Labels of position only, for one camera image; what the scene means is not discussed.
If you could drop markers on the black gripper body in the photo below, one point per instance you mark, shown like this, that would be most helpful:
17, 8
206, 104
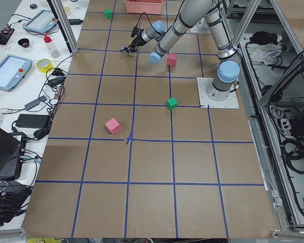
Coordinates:
138, 40

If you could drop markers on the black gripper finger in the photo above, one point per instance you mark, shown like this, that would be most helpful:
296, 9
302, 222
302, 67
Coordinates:
131, 49

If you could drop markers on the green cube near arm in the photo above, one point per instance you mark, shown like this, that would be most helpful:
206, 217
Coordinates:
171, 103

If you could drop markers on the pink plastic bin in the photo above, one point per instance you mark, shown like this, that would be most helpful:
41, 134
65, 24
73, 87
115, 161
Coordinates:
149, 7

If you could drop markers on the pink cube near centre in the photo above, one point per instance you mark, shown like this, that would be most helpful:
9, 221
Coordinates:
171, 59

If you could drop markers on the pink cube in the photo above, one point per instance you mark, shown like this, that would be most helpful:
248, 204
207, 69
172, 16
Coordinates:
113, 126
171, 59

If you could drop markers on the green cube near bin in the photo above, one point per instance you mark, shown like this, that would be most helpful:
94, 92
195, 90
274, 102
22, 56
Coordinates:
108, 13

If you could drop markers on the clear squeeze bottle red cap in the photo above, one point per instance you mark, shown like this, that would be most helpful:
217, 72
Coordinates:
51, 46

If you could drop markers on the pink cube far side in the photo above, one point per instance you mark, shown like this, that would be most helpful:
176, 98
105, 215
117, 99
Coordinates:
113, 126

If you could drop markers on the yellow tape roll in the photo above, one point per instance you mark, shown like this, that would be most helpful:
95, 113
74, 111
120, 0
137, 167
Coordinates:
44, 65

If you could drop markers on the teach pendant far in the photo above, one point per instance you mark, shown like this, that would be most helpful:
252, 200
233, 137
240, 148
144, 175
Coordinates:
43, 22

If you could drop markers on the teach pendant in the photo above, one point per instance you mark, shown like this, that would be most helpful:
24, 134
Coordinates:
43, 22
12, 70

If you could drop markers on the black bowl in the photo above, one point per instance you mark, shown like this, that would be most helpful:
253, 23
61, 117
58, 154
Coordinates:
24, 42

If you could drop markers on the teach pendant near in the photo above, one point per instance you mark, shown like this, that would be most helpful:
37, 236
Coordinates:
12, 70

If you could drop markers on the black power adapter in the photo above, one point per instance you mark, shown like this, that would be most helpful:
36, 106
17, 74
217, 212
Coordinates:
31, 121

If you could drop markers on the white crumpled cloth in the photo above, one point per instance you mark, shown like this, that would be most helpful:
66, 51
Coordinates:
267, 54

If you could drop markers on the black laptop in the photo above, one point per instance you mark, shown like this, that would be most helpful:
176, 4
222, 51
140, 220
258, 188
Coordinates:
12, 148

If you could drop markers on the aluminium frame post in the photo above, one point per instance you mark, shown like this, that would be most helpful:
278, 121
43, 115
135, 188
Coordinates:
65, 27

